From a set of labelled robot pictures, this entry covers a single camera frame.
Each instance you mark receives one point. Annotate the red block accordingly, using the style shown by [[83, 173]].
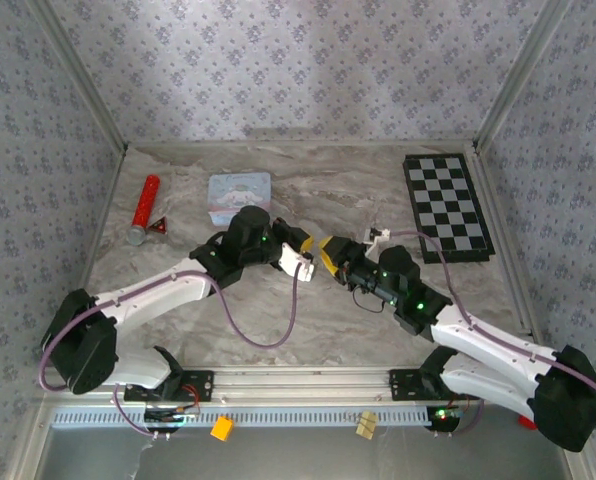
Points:
[[525, 423]]

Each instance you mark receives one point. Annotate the aluminium mounting rail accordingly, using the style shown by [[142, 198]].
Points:
[[298, 382]]

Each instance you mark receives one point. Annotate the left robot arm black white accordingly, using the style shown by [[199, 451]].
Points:
[[153, 295]]

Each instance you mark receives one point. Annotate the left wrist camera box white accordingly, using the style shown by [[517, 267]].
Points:
[[295, 260]]

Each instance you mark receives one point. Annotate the tan wooden block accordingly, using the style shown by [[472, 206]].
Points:
[[366, 425]]

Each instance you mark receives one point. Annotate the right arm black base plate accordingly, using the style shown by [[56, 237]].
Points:
[[403, 385]]

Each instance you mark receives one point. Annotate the aluminium side rail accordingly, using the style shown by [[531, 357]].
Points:
[[525, 330]]

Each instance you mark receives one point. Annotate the red cylinder flashlight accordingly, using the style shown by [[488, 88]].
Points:
[[147, 200]]

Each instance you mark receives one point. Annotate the aluminium frame post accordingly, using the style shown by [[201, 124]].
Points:
[[80, 75], [519, 75]]

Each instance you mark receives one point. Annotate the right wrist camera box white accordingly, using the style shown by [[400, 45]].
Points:
[[379, 237]]

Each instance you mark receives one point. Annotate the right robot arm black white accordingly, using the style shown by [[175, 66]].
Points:
[[493, 350]]

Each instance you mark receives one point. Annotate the orange block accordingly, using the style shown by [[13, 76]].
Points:
[[222, 429]]

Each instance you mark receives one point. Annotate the black grey chessboard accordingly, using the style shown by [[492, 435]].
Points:
[[445, 205]]

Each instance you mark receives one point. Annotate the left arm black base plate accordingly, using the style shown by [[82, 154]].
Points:
[[203, 385]]

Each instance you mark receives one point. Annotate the pastel cartoon tin box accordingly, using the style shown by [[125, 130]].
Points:
[[228, 192]]

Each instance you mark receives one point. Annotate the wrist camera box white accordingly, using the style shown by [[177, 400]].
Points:
[[379, 237], [295, 260]]

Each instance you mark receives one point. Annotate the red black triangle piece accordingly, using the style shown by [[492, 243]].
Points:
[[159, 227]]

